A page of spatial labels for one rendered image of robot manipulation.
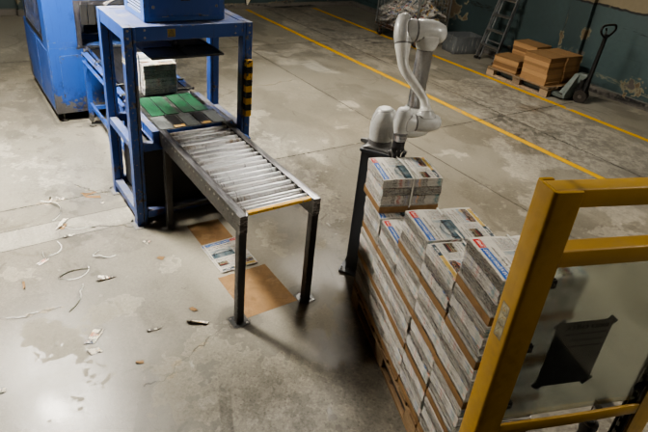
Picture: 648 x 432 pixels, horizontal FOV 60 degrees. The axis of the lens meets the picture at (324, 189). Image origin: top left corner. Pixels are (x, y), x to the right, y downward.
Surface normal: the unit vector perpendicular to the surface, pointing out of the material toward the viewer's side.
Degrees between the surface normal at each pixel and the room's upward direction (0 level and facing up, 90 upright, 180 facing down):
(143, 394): 0
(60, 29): 90
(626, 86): 90
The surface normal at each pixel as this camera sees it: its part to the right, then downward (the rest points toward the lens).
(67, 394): 0.10, -0.87
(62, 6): 0.55, 0.44
